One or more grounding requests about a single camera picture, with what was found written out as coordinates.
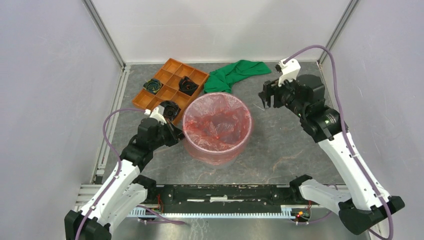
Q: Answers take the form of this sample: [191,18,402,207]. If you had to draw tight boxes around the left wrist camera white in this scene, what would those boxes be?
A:
[144,105,167,125]

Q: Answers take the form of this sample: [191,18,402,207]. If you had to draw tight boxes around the black rolled bag lower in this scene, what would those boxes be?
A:
[159,100,181,121]

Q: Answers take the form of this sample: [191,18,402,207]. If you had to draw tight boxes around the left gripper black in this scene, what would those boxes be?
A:
[150,118,189,150]

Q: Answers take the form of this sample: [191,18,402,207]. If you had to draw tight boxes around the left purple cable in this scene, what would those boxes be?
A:
[74,107,186,240]

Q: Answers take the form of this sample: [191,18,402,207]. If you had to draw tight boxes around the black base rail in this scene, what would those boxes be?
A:
[130,184,318,222]

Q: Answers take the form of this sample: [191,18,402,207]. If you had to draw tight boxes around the red plastic trash bag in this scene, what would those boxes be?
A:
[182,92,253,167]

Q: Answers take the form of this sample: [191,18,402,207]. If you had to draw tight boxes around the green cloth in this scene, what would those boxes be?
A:
[203,59,272,94]

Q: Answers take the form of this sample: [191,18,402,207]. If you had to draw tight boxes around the black rolled bag upper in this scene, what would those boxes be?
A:
[178,76,199,96]

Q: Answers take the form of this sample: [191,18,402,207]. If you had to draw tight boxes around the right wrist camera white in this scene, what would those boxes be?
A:
[275,58,301,87]

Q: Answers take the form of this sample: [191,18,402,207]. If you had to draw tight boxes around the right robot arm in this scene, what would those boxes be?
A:
[258,74,405,235]

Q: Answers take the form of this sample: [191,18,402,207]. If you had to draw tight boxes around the grey trash bin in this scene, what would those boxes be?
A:
[182,92,253,167]

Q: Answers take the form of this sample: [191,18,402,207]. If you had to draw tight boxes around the orange compartment tray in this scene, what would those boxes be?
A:
[132,58,209,125]

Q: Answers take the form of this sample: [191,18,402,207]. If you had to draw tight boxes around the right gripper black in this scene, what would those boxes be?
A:
[256,72,306,118]

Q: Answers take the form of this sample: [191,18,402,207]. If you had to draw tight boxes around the aluminium frame post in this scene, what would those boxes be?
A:
[325,0,360,51]
[82,0,126,68]

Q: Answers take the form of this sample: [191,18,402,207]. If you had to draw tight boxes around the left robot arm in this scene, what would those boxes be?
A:
[64,117,185,240]

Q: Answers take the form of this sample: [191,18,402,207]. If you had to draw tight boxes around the right aluminium frame post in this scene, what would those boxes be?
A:
[325,0,360,51]

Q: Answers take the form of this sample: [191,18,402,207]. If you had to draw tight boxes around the left aluminium frame post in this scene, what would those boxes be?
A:
[82,0,126,68]

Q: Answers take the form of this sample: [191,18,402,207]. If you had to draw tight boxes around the black green rolled bag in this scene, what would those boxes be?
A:
[143,78,163,95]

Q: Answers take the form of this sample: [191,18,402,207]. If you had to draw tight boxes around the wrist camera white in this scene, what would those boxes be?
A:
[275,58,301,87]
[144,105,167,125]

